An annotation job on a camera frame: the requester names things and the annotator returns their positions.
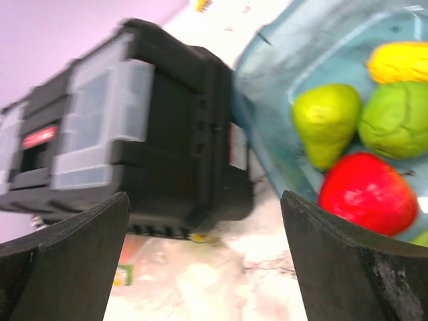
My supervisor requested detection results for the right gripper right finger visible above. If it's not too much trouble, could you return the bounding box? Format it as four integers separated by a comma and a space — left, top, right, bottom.
281, 191, 427, 321

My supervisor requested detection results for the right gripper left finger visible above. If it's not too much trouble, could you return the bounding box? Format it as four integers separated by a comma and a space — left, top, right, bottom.
1, 192, 130, 321

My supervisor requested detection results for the green fake fruit slice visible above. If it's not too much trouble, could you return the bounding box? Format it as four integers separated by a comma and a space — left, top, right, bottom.
411, 229, 428, 247

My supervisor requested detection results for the red fake fruit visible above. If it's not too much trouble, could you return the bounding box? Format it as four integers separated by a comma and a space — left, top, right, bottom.
318, 152, 419, 237

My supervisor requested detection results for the clear plastic bag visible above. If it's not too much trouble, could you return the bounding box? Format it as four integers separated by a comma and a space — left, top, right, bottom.
103, 230, 308, 321

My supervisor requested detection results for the yellow fake corn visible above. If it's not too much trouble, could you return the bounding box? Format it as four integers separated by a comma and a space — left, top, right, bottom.
366, 41, 427, 84

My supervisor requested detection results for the black plastic toolbox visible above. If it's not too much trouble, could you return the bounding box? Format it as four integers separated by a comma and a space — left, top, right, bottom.
1, 19, 253, 239

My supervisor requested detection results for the blue transparent tray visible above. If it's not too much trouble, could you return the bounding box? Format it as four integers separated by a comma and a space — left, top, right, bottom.
232, 0, 428, 245

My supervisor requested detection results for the small yellow blue brush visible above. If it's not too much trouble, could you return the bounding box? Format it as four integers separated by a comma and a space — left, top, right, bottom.
193, 0, 213, 13

